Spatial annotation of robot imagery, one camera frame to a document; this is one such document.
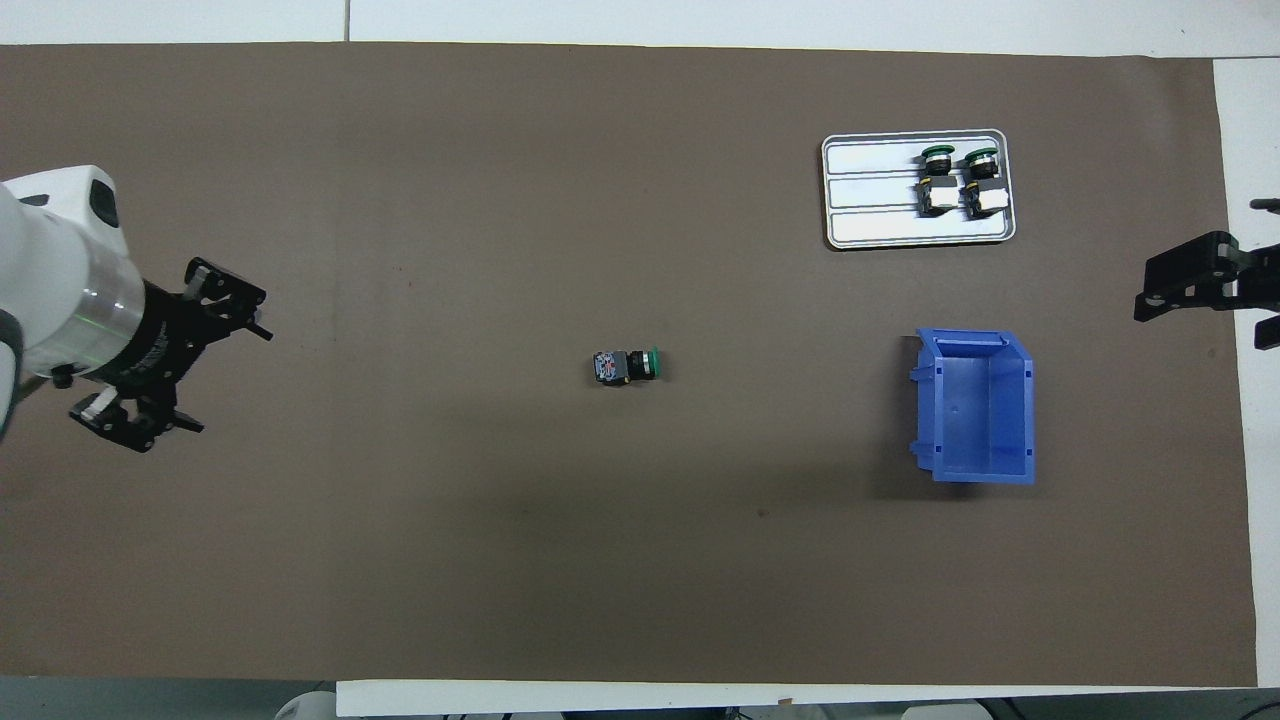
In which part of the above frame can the blue plastic storage bin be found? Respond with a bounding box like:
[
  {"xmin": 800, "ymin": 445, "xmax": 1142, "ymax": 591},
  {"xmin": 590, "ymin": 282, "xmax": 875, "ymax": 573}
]
[{"xmin": 908, "ymin": 328, "xmax": 1037, "ymax": 487}]

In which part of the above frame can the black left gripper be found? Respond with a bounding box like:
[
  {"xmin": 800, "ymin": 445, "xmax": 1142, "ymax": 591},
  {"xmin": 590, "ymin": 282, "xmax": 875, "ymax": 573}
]
[{"xmin": 68, "ymin": 257, "xmax": 274, "ymax": 455}]

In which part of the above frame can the brown paper table mat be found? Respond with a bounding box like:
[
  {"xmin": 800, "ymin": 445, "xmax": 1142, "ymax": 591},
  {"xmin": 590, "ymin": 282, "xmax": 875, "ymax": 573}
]
[{"xmin": 0, "ymin": 42, "xmax": 1259, "ymax": 689}]

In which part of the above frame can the grey metal tray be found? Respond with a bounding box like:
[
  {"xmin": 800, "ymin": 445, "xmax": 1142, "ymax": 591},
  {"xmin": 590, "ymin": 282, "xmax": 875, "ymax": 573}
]
[{"xmin": 821, "ymin": 129, "xmax": 1017, "ymax": 251}]

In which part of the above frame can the green push button switch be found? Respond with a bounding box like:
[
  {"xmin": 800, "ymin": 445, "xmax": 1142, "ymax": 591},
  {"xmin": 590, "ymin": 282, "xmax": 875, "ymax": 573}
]
[
  {"xmin": 958, "ymin": 147, "xmax": 1009, "ymax": 220},
  {"xmin": 915, "ymin": 145, "xmax": 959, "ymax": 217},
  {"xmin": 592, "ymin": 346, "xmax": 665, "ymax": 388}
]

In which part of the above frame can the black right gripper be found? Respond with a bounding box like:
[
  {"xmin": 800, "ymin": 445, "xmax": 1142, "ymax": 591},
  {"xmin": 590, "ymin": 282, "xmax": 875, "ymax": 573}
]
[{"xmin": 1133, "ymin": 231, "xmax": 1280, "ymax": 352}]

